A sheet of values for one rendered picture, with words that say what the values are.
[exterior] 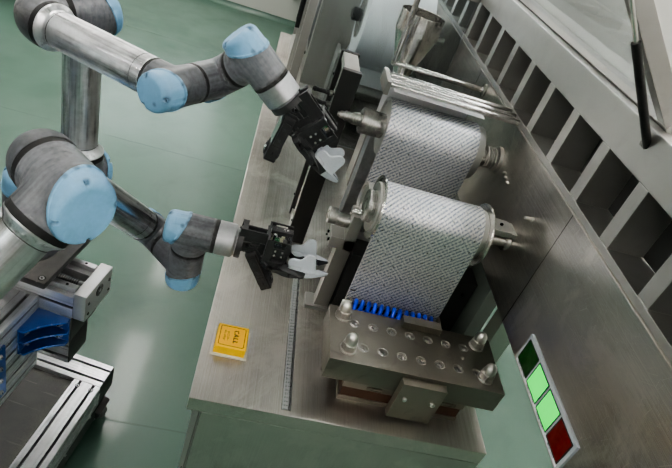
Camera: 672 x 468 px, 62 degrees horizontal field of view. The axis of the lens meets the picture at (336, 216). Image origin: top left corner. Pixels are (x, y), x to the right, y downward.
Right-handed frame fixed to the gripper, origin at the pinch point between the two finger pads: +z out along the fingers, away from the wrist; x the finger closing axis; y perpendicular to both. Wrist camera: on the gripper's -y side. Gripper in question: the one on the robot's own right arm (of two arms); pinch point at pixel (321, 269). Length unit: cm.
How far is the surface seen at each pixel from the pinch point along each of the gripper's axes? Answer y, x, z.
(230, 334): -16.6, -9.4, -16.1
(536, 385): 9, -30, 40
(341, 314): -4.4, -8.3, 6.1
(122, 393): -109, 37, -45
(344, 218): 9.4, 8.4, 2.6
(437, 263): 9.5, -0.1, 24.5
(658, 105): 60, -13, 40
